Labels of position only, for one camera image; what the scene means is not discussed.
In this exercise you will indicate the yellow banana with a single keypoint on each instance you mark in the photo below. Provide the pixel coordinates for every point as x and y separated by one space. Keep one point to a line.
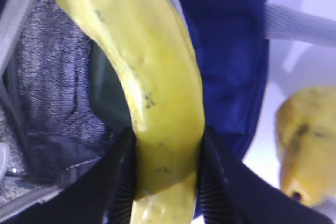
150 49

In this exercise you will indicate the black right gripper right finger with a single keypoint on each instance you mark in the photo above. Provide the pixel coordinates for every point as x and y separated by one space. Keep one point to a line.
229 192

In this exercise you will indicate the yellow pear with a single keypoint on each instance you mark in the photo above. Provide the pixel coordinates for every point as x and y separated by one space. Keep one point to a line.
305 142

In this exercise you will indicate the navy blue lunch bag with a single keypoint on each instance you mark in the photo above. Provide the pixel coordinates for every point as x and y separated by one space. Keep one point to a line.
45 64

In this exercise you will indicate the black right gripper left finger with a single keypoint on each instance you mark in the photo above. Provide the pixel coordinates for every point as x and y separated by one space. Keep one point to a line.
104 194

